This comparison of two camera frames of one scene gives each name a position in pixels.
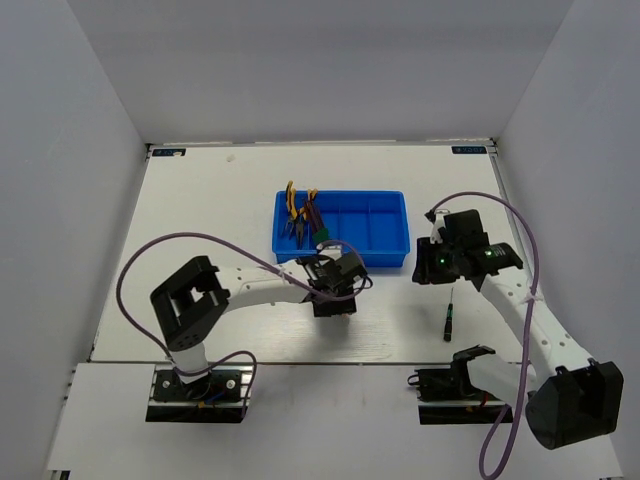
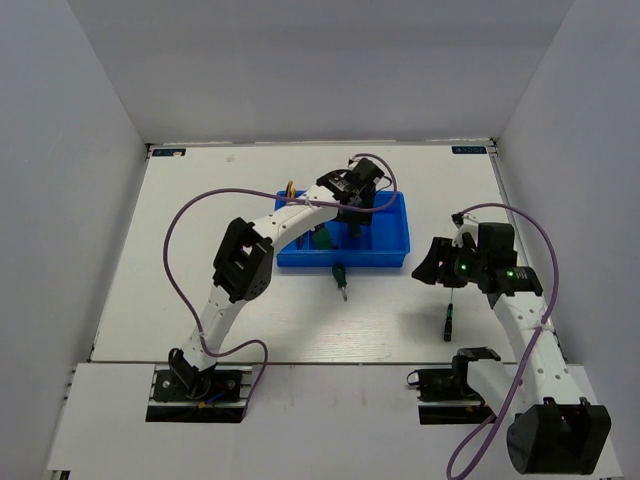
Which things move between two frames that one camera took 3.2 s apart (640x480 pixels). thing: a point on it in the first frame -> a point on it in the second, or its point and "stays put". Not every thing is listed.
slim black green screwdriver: (449, 318) stays put
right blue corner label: (469, 149) stays put
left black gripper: (343, 306) -> (362, 217)
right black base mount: (447, 396) stays put
